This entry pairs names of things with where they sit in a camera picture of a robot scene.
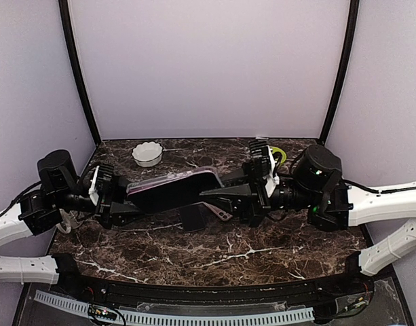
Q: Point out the white slotted cable duct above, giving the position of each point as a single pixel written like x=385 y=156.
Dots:
x=161 y=314

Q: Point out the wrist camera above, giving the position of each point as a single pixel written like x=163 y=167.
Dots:
x=264 y=165
x=100 y=182

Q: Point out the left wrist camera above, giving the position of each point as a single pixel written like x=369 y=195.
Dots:
x=100 y=182

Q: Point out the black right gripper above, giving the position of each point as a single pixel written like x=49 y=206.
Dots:
x=240 y=189

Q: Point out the black frame post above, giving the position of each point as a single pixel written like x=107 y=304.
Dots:
x=69 y=38
x=348 y=41

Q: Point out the right black frame post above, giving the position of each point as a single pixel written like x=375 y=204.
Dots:
x=348 y=41

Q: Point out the green bowl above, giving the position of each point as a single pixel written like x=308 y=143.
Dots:
x=279 y=155

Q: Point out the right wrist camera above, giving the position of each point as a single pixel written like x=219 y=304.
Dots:
x=264 y=165

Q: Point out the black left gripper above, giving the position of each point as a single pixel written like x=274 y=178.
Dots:
x=117 y=211

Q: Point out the pink phone case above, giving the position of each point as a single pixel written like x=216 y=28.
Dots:
x=221 y=214

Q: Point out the small circuit board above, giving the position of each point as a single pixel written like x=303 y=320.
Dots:
x=101 y=313

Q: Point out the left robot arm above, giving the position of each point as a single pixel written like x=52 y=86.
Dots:
x=39 y=208

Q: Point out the left black frame post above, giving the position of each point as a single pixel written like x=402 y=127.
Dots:
x=69 y=38

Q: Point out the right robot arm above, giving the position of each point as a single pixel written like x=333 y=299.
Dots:
x=314 y=182

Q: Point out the black front rail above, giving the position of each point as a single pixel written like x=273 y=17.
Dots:
x=119 y=293

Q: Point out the white scalloped bowl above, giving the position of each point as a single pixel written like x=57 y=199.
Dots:
x=148 y=154

